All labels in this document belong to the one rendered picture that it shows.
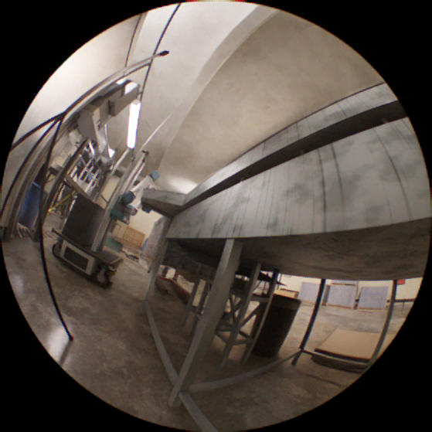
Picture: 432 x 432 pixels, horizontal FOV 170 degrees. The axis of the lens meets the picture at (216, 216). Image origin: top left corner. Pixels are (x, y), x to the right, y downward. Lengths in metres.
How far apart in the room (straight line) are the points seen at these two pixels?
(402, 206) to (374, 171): 0.08
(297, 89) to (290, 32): 1.55
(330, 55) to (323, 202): 4.11
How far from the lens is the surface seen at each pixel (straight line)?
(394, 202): 0.29
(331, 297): 7.88
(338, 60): 4.35
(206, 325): 0.48
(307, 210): 0.31
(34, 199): 2.66
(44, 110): 1.63
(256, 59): 4.13
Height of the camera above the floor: 0.71
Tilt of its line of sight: 19 degrees up
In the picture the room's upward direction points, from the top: 19 degrees clockwise
